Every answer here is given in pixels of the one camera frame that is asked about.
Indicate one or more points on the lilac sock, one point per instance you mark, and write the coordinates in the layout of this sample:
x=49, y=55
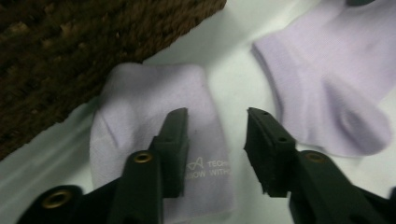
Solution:
x=137, y=102
x=327, y=77

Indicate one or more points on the brown wicker basket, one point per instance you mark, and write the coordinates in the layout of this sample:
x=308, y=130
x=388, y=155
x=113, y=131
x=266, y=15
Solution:
x=77, y=46

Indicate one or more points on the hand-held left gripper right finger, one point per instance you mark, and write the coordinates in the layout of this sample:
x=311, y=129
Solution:
x=271, y=155

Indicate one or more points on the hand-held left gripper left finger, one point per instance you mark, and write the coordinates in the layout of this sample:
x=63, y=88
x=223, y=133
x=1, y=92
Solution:
x=171, y=161

